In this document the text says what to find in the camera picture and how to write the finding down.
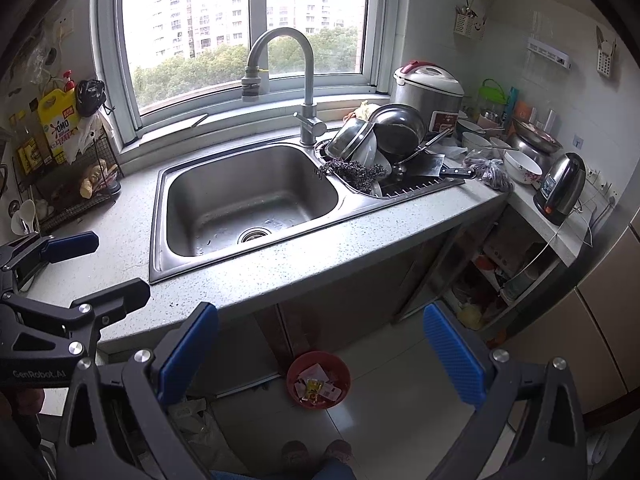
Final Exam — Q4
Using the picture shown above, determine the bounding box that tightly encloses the pile of paper scraps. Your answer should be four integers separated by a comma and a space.
295, 364, 343, 406

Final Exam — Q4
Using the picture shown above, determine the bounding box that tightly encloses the yellow box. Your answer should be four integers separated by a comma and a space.
17, 140, 43, 176

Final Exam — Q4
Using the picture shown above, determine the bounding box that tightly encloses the white bowl with floral print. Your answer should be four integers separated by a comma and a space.
502, 150, 543, 185

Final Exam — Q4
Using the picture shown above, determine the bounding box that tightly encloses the wall utensil holder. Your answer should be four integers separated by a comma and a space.
454, 0, 487, 41

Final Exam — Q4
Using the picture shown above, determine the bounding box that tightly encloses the pale yellow root vegetable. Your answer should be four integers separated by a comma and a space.
80, 159, 108, 198

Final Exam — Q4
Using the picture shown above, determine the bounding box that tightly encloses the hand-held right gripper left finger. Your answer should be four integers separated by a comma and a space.
57, 302, 221, 480

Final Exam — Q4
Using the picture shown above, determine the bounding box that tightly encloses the steel faucet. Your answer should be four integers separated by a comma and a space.
241, 27, 328, 148

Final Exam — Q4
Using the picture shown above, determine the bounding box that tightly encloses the jar with green lid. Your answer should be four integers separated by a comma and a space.
477, 79, 507, 118

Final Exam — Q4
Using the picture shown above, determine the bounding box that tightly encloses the kettle power cord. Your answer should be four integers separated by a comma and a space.
500, 199, 598, 291

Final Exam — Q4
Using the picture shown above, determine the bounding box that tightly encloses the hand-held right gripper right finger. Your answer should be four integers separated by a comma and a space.
422, 302, 588, 480

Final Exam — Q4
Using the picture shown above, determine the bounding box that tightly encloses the white wall rack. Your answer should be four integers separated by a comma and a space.
526, 37, 572, 68

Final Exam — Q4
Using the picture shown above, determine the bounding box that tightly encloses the red trash bin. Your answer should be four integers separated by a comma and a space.
286, 351, 352, 412

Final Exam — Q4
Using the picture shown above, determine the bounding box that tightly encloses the crumpled clear plastic sack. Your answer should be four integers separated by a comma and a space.
167, 395, 236, 461

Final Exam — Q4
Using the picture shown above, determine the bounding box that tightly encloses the stainless steel sink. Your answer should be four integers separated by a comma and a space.
149, 132, 468, 283

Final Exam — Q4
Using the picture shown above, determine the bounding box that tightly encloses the wall power outlet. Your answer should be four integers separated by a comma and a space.
587, 167, 618, 198

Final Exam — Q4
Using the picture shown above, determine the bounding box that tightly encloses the steel rice cooker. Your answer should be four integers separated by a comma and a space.
393, 60, 465, 133

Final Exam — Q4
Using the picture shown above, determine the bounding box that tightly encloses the window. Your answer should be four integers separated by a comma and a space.
97, 0, 406, 133

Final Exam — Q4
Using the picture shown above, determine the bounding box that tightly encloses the large steel pot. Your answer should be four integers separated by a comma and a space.
507, 117, 563, 158

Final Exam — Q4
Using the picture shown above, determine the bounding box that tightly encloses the yellow cloth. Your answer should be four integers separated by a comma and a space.
350, 101, 381, 121

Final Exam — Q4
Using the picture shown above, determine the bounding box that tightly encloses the black plastic bag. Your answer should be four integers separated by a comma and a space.
75, 79, 107, 118

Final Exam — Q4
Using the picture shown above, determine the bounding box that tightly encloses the cleaver with black handle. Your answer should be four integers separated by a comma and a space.
410, 152, 478, 181

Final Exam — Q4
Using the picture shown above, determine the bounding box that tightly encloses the beige cabinet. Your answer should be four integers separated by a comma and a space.
500, 225, 640, 416

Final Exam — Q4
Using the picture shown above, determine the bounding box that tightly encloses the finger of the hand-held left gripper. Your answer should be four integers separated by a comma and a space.
0, 277, 152, 359
0, 231, 100, 291

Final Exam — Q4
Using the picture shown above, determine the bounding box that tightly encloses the yellow detergent bottle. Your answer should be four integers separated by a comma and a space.
37, 71, 83, 158

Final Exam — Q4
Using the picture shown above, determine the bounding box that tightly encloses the dark purple scrubber bunch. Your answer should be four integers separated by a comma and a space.
315, 157, 391, 193

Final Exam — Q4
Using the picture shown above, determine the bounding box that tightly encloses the person's left hand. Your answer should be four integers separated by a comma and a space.
0, 389, 47, 417

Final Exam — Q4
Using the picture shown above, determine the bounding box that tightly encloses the steel electric kettle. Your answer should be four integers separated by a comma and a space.
532, 152, 587, 226

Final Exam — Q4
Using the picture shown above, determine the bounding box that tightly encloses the wall holder with spatula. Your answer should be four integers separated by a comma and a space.
595, 25, 618, 78

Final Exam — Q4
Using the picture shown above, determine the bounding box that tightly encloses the person's brown slipper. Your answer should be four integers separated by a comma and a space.
280, 440, 311, 472
322, 439, 353, 467

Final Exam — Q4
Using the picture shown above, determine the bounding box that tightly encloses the metal ladle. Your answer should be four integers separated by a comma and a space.
395, 127, 453, 166

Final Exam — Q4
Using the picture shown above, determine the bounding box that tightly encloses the black wire rack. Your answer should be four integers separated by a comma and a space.
12, 125, 125, 233

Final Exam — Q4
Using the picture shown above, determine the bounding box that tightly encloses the brown cardboard box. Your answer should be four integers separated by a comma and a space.
482, 232, 533, 273

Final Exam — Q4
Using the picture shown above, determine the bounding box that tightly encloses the plain white bowl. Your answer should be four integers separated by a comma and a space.
357, 132, 379, 168

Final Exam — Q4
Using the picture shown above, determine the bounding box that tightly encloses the white hanging plastic bag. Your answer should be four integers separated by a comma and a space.
70, 110, 118, 161

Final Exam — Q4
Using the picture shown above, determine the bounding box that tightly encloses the white ceramic spoon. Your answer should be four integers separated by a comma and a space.
11, 199, 37, 236

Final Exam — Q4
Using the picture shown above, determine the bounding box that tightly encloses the dark purple plastic bag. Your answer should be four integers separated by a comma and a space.
462, 155, 515, 192

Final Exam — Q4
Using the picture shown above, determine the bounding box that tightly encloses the black wok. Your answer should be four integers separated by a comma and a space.
372, 104, 427, 158

